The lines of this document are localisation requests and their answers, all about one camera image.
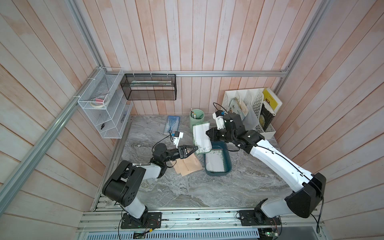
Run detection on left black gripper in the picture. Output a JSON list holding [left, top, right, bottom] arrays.
[[162, 145, 198, 163]]

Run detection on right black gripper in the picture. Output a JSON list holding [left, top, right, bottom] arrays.
[[205, 128, 237, 146]]

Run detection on dark teal storage box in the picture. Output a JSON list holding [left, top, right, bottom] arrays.
[[204, 142, 232, 177]]

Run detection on brown stationery paper sheet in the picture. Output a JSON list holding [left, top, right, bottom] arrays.
[[174, 154, 203, 177]]

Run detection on green bordered white paper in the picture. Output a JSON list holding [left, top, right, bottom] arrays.
[[193, 122, 212, 155]]

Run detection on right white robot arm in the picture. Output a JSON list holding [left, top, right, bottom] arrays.
[[206, 111, 327, 223]]

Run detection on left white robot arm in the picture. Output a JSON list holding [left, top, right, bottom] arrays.
[[102, 143, 199, 219]]

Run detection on mint green pen cup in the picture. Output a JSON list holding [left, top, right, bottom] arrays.
[[190, 109, 205, 130]]

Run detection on blue packaged item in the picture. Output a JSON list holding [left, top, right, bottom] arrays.
[[164, 116, 181, 135]]

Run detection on illustrated booklet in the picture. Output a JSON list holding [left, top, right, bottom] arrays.
[[229, 97, 249, 120]]

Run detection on white plastic file organizer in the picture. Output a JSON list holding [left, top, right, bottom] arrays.
[[222, 88, 276, 140]]

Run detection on dark book in organizer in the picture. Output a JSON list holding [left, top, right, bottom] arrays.
[[259, 101, 276, 132]]

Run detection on yellow book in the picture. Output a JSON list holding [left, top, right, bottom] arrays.
[[263, 88, 283, 113]]

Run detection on tape roll on shelf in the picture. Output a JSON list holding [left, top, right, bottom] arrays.
[[90, 97, 110, 109]]

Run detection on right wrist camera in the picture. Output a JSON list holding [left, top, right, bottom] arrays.
[[213, 110, 225, 130]]

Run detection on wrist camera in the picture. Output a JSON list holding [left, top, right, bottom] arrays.
[[173, 131, 184, 148], [213, 110, 225, 130]]

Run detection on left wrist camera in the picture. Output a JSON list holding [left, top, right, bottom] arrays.
[[173, 131, 184, 148]]

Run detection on aluminium rail frame front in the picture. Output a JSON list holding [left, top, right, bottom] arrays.
[[76, 208, 320, 234]]

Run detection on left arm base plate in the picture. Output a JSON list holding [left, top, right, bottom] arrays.
[[121, 212, 162, 230]]

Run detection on black mesh wall basket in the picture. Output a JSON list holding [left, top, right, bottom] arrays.
[[120, 73, 178, 101]]

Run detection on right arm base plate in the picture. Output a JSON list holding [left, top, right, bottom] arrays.
[[236, 210, 282, 227]]

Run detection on white wire wall shelf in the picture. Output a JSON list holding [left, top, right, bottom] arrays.
[[78, 67, 133, 139]]

